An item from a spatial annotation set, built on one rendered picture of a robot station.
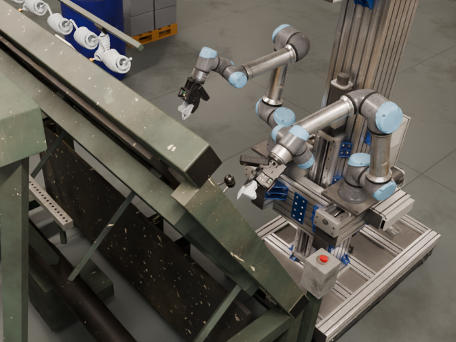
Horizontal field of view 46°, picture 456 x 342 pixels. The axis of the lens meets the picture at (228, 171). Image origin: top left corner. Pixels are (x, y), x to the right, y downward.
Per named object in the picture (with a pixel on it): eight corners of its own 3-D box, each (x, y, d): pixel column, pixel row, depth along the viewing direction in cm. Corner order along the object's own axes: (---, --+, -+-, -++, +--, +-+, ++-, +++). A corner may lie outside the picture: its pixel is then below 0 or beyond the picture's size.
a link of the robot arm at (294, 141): (313, 140, 206) (306, 127, 200) (295, 161, 205) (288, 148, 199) (299, 133, 212) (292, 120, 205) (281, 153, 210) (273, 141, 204)
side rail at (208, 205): (288, 312, 231) (304, 292, 233) (183, 206, 142) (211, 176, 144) (277, 303, 235) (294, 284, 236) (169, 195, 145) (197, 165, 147)
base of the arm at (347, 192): (349, 180, 277) (353, 165, 271) (373, 195, 269) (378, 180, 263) (331, 192, 269) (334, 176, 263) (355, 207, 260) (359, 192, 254)
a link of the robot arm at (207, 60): (222, 53, 253) (208, 49, 247) (213, 75, 256) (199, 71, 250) (213, 49, 258) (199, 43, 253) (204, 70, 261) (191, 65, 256)
